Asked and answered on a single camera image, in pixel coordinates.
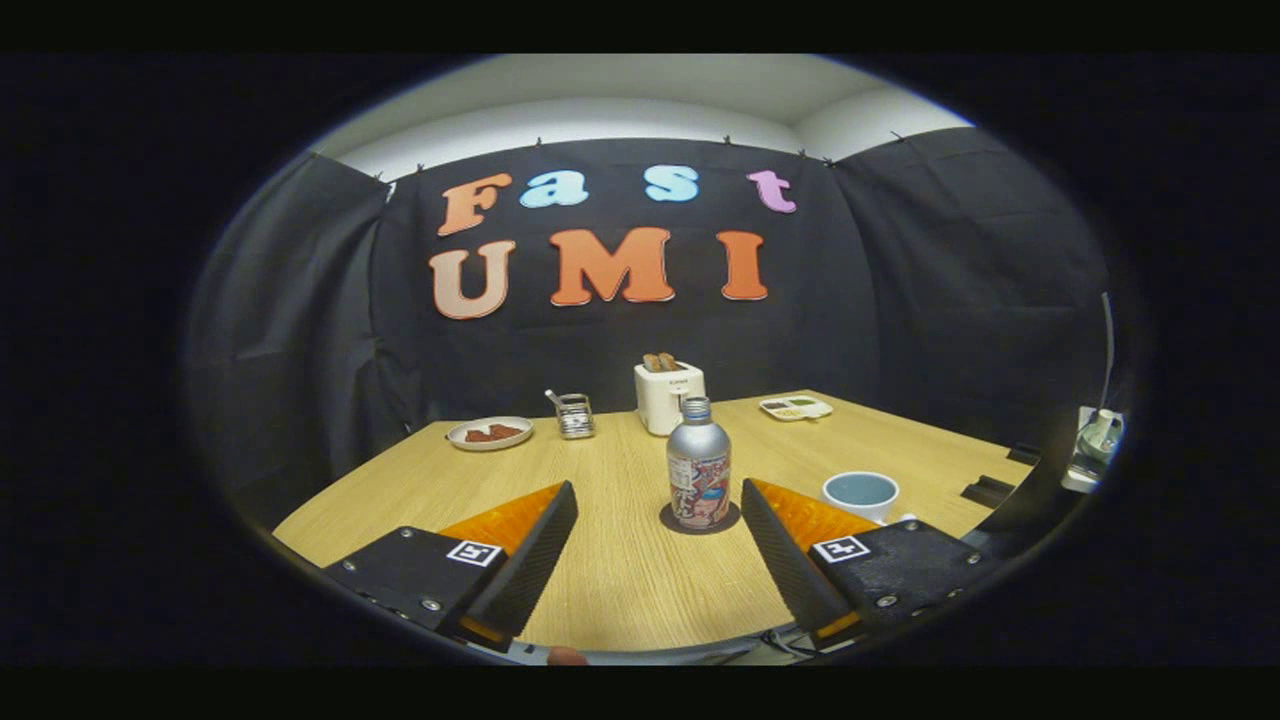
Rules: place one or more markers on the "white toaster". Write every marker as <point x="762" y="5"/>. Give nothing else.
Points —
<point x="660" y="400"/>

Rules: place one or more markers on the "white compartment tray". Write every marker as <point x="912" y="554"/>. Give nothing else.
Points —
<point x="795" y="408"/>

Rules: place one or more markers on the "dark brown round coaster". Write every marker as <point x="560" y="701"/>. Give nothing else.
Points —
<point x="667" y="520"/>

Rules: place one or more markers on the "grey oval plate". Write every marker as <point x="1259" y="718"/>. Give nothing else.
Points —
<point x="490" y="445"/>

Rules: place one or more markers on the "silver juice bottle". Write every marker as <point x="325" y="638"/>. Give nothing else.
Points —
<point x="698" y="460"/>

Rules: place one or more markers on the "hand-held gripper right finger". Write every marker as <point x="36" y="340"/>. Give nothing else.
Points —
<point x="790" y="570"/>

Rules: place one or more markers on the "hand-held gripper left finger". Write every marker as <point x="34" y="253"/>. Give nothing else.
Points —
<point x="525" y="570"/>

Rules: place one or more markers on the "black backdrop cloth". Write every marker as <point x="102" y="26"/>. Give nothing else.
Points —
<point x="900" y="300"/>

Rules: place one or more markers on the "black table clamp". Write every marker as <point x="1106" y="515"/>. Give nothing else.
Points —
<point x="987" y="491"/>
<point x="1022" y="455"/>

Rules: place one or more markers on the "wooden table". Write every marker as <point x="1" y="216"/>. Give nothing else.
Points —
<point x="620" y="570"/>

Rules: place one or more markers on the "brown food on plate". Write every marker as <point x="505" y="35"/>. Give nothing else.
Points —
<point x="493" y="433"/>

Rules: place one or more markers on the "white cup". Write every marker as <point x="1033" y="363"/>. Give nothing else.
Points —
<point x="872" y="510"/>

